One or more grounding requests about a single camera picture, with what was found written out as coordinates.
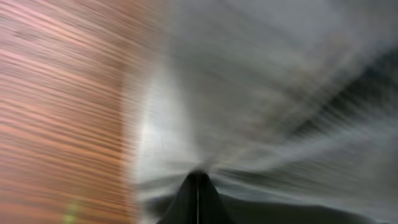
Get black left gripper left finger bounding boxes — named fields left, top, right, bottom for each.
left=157, top=172, right=198, bottom=224

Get light blue denim shorts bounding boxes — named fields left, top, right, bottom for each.
left=124, top=0, right=397, bottom=223

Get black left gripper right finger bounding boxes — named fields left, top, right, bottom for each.
left=197, top=172, right=235, bottom=224

